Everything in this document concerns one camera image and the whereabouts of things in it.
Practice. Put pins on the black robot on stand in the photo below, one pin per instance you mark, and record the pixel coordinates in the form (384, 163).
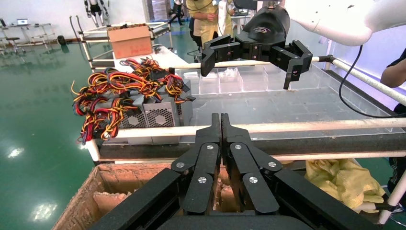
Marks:
(177, 11)

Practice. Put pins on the black office chair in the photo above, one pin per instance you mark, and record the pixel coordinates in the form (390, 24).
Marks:
(195, 38)

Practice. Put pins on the black stool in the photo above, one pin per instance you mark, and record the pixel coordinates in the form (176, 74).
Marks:
(13, 39)

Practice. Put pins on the white pipe rack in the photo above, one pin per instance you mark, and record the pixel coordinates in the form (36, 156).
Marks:
(87, 47)

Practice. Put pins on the orange-brown cardboard box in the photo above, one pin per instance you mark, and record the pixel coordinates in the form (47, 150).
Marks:
(130, 43)

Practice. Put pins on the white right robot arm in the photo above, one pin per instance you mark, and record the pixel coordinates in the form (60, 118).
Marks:
(342, 22)

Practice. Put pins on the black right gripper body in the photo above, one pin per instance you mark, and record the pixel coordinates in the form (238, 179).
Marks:
(266, 28)

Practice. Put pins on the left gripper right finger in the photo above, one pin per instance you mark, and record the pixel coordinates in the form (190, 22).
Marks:
(244, 165)

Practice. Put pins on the small laptop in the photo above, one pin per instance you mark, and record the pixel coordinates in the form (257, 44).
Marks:
(22, 21)

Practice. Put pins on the clear acrylic box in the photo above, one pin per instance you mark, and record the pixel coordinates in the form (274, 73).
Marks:
(231, 83)
(209, 85)
(255, 81)

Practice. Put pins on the humanoid robot on stand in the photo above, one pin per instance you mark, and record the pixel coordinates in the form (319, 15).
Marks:
(95, 9)

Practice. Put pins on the white pipe crossbar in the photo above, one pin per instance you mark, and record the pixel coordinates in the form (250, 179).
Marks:
(333, 156)

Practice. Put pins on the person in yellow shirt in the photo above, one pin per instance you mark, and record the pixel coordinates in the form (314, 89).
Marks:
(203, 28)

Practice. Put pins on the yellow cloth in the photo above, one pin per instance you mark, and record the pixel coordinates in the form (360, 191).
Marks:
(342, 184)

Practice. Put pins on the black wheel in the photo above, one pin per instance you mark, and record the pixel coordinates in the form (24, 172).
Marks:
(61, 40)

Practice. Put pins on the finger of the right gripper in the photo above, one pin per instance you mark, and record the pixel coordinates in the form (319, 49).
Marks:
(222, 50)
(291, 58)

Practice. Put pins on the large clear acrylic tray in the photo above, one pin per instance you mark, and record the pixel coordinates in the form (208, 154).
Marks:
(349, 95)

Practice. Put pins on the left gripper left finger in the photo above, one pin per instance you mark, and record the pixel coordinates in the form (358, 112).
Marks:
(203, 165)

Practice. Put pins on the white pipe table leg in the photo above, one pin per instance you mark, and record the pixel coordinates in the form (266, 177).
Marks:
(396, 196)
(93, 150)

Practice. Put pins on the worn cardboard box with dividers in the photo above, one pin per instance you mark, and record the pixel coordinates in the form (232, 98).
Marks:
(82, 203)

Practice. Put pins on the metal frame desk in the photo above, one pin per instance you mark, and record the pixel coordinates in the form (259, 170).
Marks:
(31, 30)

